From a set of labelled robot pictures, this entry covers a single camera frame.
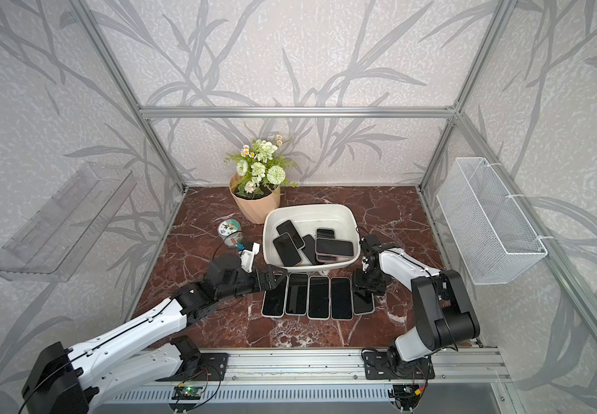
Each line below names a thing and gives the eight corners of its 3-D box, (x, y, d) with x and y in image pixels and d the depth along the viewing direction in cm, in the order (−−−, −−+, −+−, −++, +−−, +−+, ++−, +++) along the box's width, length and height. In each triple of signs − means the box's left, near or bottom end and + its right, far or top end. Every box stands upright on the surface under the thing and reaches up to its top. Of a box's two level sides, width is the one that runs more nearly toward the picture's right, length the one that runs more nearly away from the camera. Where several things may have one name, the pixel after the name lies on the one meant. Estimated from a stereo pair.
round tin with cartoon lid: (222, 247, 102) (215, 235, 95) (226, 231, 107) (220, 218, 100) (241, 247, 102) (236, 235, 95) (245, 231, 107) (240, 218, 100)
